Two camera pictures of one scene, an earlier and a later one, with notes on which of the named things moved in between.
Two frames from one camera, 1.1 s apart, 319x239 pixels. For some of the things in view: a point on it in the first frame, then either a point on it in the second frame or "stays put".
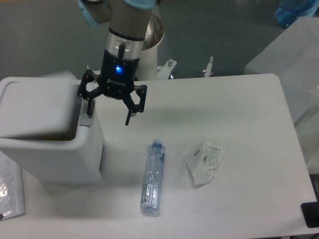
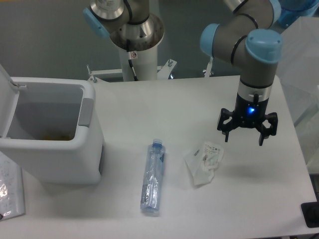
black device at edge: (310, 212) stays put
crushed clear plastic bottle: (153, 175) stays put
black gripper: (116, 80) -> (249, 113)
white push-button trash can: (44, 124) stays put
